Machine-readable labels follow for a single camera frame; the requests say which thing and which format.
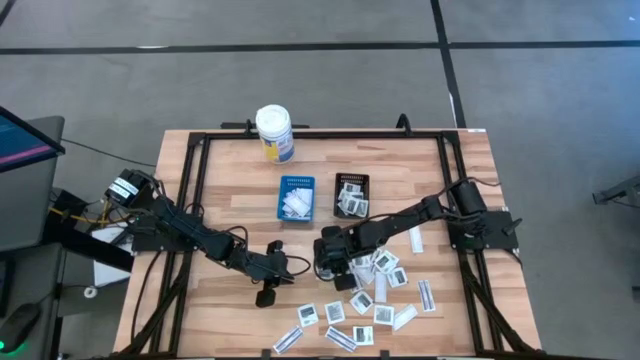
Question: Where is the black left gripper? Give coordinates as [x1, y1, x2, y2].
[239, 239, 295, 309]

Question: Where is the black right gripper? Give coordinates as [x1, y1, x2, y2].
[314, 225, 358, 292]

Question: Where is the black plastic basket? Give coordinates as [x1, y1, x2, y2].
[333, 172, 371, 220]

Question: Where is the blue plastic basket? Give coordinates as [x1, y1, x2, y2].
[276, 174, 317, 223]

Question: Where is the white Lysol wipes canister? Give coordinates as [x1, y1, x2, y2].
[254, 103, 296, 165]

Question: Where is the white paper sheet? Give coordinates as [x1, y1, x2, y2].
[91, 227, 132, 288]

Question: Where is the computer desk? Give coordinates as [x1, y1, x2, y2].
[0, 115, 69, 360]

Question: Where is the black computer mouse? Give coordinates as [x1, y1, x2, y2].
[0, 302, 43, 354]

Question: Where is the computer monitor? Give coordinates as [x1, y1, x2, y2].
[0, 105, 67, 174]

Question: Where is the black equipment stand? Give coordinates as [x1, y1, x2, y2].
[592, 172, 640, 221]

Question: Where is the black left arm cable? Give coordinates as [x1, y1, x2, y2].
[279, 253, 313, 279]

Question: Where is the black aluminium table frame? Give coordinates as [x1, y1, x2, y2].
[112, 113, 544, 360]

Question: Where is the yellow cable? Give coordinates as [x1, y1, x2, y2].
[49, 199, 131, 226]

